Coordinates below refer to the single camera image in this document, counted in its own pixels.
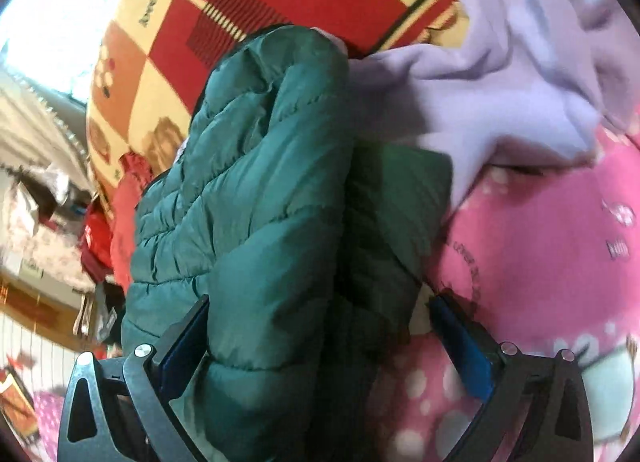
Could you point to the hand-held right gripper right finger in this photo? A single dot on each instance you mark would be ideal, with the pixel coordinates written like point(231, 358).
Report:
point(462, 347)

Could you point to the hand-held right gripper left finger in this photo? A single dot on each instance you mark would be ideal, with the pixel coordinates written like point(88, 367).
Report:
point(184, 344)

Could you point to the green quilted puffer jacket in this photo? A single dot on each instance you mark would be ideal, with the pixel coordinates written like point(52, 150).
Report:
point(260, 202)

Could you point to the dark red cloth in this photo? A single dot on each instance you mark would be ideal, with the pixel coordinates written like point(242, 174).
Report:
point(96, 237)

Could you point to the coral red garment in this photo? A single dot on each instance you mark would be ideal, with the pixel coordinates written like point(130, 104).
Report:
point(127, 212)

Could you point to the orange patterned box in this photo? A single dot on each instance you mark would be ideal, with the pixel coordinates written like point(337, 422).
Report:
point(17, 404)

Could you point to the white curtain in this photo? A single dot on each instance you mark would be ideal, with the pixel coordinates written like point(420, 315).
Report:
point(40, 122)

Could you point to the lavender fleece garment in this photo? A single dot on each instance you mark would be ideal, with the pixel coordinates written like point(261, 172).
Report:
point(500, 77)

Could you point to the bright window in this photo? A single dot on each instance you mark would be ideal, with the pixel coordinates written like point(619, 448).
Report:
point(55, 17)

